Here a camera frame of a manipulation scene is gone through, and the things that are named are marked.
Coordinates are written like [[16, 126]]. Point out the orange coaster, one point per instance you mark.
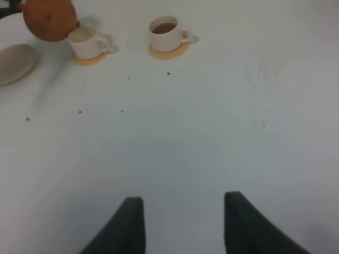
[[87, 62], [167, 55]]

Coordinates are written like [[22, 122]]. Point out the brown clay teapot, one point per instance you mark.
[[51, 20]]

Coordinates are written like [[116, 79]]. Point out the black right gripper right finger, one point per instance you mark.
[[247, 230]]

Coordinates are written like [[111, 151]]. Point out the white teacup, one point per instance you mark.
[[166, 34], [87, 42]]

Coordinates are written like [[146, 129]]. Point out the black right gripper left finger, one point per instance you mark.
[[124, 232]]

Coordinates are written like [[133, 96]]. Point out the white teacup left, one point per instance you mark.
[[87, 42]]

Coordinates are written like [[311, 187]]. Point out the beige round teapot saucer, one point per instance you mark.
[[16, 61]]

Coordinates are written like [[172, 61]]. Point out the white teacup right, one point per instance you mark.
[[166, 34]]

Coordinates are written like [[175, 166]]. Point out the orange coaster right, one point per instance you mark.
[[167, 55]]

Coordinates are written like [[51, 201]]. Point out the orange coaster left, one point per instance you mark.
[[87, 62]]

